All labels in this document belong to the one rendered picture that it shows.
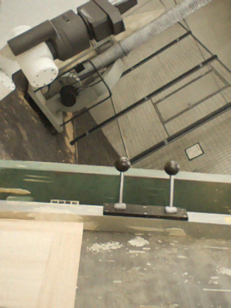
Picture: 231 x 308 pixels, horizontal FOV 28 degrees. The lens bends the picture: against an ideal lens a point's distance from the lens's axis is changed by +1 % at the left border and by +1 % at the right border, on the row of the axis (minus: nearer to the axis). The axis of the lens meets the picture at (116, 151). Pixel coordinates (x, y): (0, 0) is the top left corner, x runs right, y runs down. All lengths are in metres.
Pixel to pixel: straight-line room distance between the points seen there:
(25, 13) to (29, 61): 3.57
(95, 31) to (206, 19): 8.50
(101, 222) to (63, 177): 0.27
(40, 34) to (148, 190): 0.57
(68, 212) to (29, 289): 0.26
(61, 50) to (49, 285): 0.47
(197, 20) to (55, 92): 4.09
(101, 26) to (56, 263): 0.49
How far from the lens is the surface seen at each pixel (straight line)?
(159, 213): 1.07
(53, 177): 1.29
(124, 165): 1.07
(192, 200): 1.33
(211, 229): 1.10
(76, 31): 0.97
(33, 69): 0.95
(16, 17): 4.55
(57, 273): 0.89
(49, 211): 1.07
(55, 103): 6.08
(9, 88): 1.01
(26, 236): 1.02
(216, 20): 9.53
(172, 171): 1.09
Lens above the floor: 1.60
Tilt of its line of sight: 9 degrees down
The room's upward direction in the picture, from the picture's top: 60 degrees clockwise
